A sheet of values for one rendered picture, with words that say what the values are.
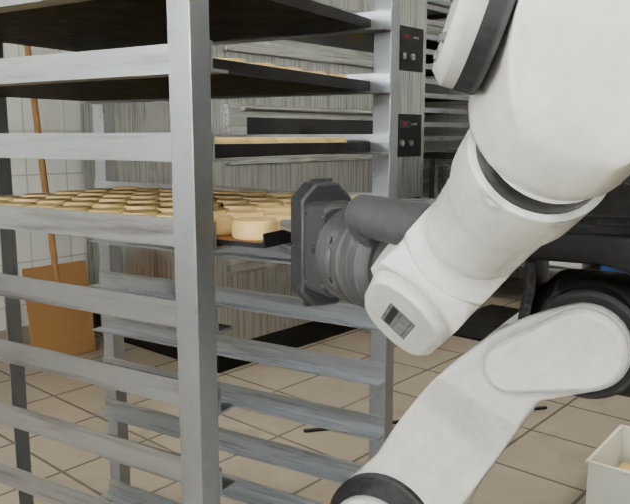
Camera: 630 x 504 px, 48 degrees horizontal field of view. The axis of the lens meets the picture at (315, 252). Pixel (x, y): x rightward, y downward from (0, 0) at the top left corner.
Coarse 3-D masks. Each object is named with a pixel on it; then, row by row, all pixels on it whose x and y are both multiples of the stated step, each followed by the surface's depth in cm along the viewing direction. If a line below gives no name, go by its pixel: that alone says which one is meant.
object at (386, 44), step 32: (384, 0) 105; (384, 32) 105; (384, 64) 106; (384, 96) 107; (384, 128) 108; (384, 160) 108; (384, 192) 109; (384, 352) 113; (384, 384) 114; (384, 416) 114
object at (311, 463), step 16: (112, 400) 147; (112, 416) 145; (128, 416) 145; (144, 416) 143; (160, 416) 140; (176, 416) 138; (160, 432) 137; (176, 432) 137; (224, 432) 132; (240, 432) 131; (224, 448) 130; (240, 448) 130; (256, 448) 129; (272, 448) 127; (288, 448) 125; (272, 464) 124; (288, 464) 124; (304, 464) 124; (320, 464) 122; (336, 464) 120; (352, 464) 119; (336, 480) 118
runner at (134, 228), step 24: (0, 216) 91; (24, 216) 88; (48, 216) 86; (72, 216) 84; (96, 216) 82; (120, 216) 80; (144, 216) 78; (120, 240) 80; (144, 240) 78; (168, 240) 77; (216, 240) 74
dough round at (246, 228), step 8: (232, 224) 76; (240, 224) 75; (248, 224) 75; (256, 224) 75; (264, 224) 75; (272, 224) 76; (232, 232) 76; (240, 232) 75; (248, 232) 75; (256, 232) 75; (264, 232) 75
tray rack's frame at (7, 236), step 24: (0, 48) 120; (0, 120) 121; (96, 120) 139; (0, 168) 122; (96, 168) 140; (0, 192) 122; (0, 240) 123; (120, 264) 145; (120, 336) 146; (24, 384) 130; (24, 408) 130; (24, 432) 130; (120, 432) 149; (24, 456) 131; (120, 480) 150
